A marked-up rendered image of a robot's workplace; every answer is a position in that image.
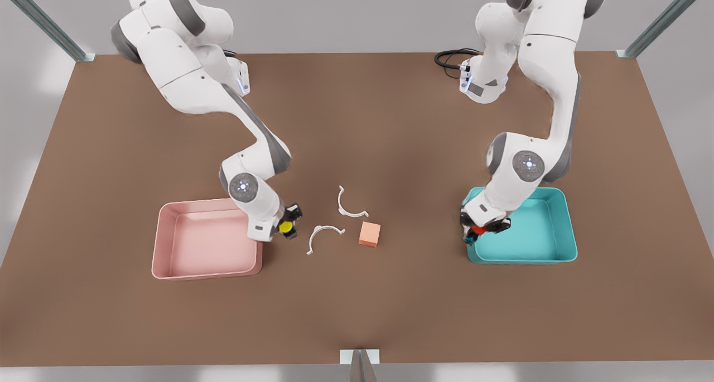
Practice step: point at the red button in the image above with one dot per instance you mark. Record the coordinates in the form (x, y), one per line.
(478, 230)

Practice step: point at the yellow button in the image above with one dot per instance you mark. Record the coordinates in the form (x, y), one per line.
(285, 227)

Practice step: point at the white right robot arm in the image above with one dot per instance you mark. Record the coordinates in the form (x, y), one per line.
(184, 69)

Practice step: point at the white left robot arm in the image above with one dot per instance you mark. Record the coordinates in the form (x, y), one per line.
(546, 75)

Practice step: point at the blue storage box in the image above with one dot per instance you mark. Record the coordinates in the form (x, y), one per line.
(530, 231)

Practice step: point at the pink storage box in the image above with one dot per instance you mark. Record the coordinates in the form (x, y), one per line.
(206, 242)

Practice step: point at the orange block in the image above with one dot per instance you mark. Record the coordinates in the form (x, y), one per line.
(369, 233)

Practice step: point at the white curved bracket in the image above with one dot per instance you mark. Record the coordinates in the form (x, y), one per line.
(319, 231)
(346, 210)

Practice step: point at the silver frame post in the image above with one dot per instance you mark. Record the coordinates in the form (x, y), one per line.
(361, 365)
(44, 22)
(661, 19)

